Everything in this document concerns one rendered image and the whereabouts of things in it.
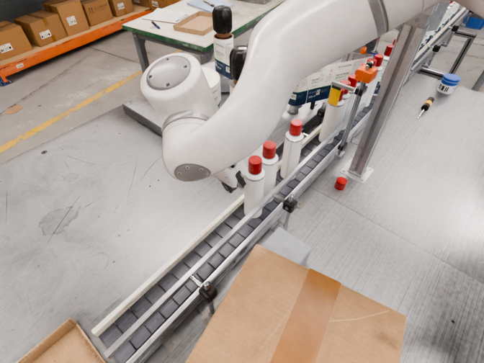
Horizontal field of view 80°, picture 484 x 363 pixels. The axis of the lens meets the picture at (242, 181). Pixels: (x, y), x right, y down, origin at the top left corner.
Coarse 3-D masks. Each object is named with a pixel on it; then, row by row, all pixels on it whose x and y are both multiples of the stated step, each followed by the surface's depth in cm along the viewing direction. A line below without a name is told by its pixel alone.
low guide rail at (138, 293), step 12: (312, 132) 102; (240, 204) 82; (192, 240) 72; (180, 252) 70; (168, 264) 68; (156, 276) 66; (144, 288) 64; (132, 300) 62; (120, 312) 61; (108, 324) 60
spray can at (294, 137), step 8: (296, 120) 78; (296, 128) 77; (288, 136) 80; (296, 136) 79; (288, 144) 81; (296, 144) 80; (288, 152) 83; (296, 152) 82; (288, 160) 85; (296, 160) 85; (288, 168) 87
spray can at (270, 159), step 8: (264, 144) 71; (272, 144) 71; (264, 152) 72; (272, 152) 71; (264, 160) 73; (272, 160) 73; (264, 168) 74; (272, 168) 74; (272, 176) 77; (264, 184) 79; (272, 184) 79; (264, 192) 81; (272, 200) 85
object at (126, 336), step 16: (336, 128) 96; (320, 144) 90; (304, 160) 85; (288, 176) 81; (272, 192) 77; (256, 208) 73; (240, 224) 70; (224, 240) 67; (208, 256) 64; (192, 272) 62; (176, 288) 59; (160, 304) 57; (144, 320) 55; (128, 336) 53; (112, 352) 51
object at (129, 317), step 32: (352, 128) 112; (320, 160) 98; (288, 192) 88; (224, 224) 80; (256, 224) 80; (192, 256) 73; (224, 256) 73; (160, 288) 67; (192, 288) 67; (128, 320) 63; (160, 320) 63; (128, 352) 58
